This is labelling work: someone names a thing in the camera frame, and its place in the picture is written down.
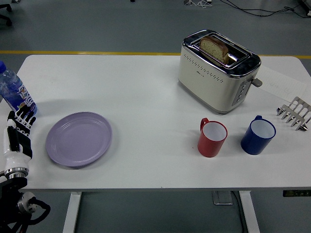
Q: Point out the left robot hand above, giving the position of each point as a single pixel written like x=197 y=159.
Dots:
x=15 y=155

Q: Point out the purple plate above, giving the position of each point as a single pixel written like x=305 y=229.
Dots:
x=79 y=139

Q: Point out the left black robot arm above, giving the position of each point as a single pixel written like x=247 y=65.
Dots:
x=17 y=206

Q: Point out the blue plastic drink bottle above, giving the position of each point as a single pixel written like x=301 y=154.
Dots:
x=14 y=92

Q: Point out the white table leg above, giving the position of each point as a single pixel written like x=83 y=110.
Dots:
x=71 y=213
x=250 y=213

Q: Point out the black office chair base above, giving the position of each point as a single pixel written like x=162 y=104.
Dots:
x=5 y=14

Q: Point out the red mug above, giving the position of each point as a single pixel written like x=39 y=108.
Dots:
x=212 y=140

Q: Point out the grey floor socket box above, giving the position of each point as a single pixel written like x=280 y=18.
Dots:
x=222 y=197

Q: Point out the cream and chrome toaster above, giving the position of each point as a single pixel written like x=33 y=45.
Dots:
x=216 y=80

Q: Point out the slice of bread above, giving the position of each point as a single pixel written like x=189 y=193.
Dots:
x=213 y=48

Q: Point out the blue mug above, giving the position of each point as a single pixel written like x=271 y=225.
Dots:
x=258 y=138

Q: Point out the white paper sheet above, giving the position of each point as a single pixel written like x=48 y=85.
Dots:
x=281 y=82

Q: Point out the silver metal toast rack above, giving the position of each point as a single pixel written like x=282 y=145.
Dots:
x=295 y=114

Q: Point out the black table control panel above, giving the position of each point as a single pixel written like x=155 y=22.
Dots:
x=297 y=193

